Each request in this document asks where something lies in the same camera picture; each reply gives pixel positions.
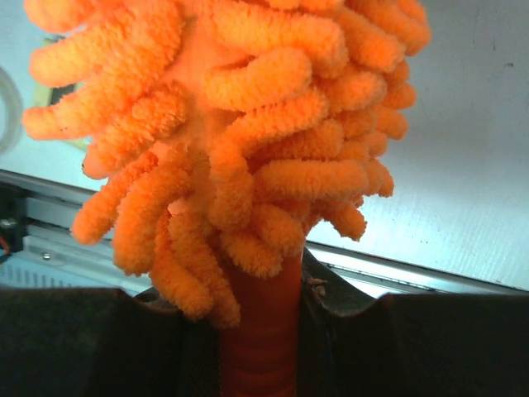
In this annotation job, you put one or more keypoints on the yellow grey calculator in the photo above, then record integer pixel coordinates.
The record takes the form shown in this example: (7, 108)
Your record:
(44, 96)

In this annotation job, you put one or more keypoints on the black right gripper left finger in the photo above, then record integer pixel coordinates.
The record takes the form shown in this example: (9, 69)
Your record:
(102, 342)

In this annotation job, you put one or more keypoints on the masking tape roll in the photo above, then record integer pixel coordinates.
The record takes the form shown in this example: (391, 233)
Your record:
(12, 105)

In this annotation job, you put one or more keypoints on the orange microfiber duster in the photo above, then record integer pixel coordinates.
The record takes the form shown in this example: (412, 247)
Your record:
(228, 108)

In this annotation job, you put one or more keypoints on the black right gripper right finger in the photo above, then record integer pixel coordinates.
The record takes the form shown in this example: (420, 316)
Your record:
(350, 344)

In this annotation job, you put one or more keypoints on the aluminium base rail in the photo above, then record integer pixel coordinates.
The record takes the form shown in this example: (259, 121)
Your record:
(98, 238)

